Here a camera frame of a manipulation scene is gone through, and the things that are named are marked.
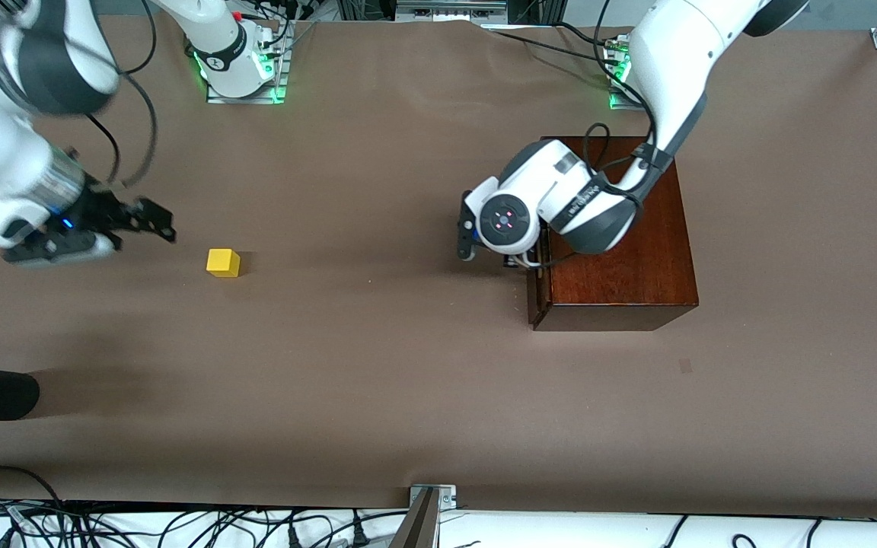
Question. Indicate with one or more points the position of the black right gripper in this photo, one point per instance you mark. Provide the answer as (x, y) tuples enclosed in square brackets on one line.
[(98, 210)]

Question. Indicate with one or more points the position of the yellow cube block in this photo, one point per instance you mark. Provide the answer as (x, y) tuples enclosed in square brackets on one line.
[(223, 263)]

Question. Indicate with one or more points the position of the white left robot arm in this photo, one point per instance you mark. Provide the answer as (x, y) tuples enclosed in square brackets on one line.
[(674, 61)]

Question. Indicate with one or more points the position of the dark brown wooden drawer cabinet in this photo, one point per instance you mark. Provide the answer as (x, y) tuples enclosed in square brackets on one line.
[(636, 281)]

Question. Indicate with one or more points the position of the brown table cover sheet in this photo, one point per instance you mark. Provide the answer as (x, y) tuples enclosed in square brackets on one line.
[(370, 342)]

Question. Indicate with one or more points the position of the grey metal equipment box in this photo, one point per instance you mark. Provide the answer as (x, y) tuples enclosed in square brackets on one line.
[(450, 9)]

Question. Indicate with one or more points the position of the white lower shelf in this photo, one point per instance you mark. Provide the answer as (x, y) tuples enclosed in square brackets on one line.
[(560, 533)]

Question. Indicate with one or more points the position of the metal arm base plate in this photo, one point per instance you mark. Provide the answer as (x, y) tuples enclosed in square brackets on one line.
[(277, 84), (625, 100)]

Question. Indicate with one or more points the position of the metal bracket with screws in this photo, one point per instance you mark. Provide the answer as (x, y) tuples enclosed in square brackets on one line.
[(446, 495)]

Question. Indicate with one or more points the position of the dark camera mount beam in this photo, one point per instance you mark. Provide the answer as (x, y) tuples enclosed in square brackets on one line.
[(416, 525)]

